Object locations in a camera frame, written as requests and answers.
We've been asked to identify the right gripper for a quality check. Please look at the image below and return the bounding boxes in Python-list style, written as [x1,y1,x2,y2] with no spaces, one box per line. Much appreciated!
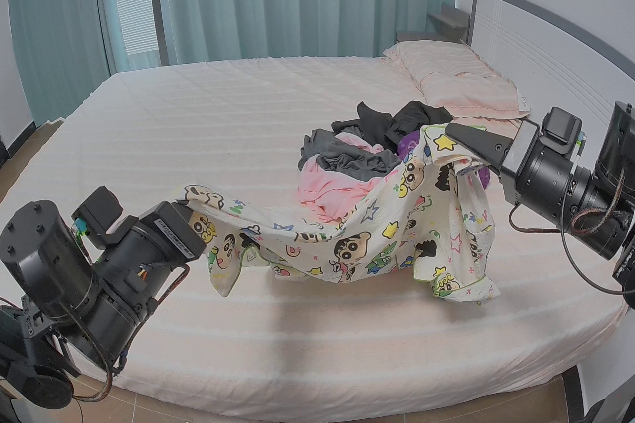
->
[445,119,594,224]

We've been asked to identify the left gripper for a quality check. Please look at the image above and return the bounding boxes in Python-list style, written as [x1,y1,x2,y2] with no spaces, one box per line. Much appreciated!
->
[92,200,206,310]

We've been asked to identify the white printed pyjama top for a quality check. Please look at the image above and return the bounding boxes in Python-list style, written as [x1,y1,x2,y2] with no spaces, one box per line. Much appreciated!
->
[174,124,502,308]

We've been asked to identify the purple garment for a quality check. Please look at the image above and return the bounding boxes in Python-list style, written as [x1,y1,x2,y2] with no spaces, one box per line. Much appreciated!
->
[397,134,492,191]

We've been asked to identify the cream pillow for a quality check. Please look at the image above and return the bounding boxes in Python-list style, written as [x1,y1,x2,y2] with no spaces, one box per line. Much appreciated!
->
[383,39,531,120]

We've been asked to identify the black garment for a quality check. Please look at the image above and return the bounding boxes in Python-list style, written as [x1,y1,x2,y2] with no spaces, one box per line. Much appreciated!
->
[331,100,453,154]

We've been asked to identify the grey bedside table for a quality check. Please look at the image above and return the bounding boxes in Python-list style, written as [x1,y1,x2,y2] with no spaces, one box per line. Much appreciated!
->
[395,2,470,46]

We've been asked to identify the grey garment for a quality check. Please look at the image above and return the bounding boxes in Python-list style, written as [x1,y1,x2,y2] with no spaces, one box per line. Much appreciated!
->
[298,128,402,181]

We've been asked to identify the pink garment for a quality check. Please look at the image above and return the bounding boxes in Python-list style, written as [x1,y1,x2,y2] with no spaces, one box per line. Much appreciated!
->
[297,134,398,226]

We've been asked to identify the bed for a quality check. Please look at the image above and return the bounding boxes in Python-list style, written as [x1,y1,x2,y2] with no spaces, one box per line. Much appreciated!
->
[0,0,635,423]

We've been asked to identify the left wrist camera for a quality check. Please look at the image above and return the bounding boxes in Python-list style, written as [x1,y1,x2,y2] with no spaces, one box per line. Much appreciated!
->
[71,185,140,250]

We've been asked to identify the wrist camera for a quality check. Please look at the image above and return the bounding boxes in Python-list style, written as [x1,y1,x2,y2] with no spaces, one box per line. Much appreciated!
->
[71,185,140,250]
[541,108,586,160]

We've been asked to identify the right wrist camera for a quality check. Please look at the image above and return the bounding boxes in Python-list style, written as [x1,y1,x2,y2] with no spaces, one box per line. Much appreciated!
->
[541,108,586,160]

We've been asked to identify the black cable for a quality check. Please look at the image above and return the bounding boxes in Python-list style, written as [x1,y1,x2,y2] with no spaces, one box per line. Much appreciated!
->
[508,204,635,297]

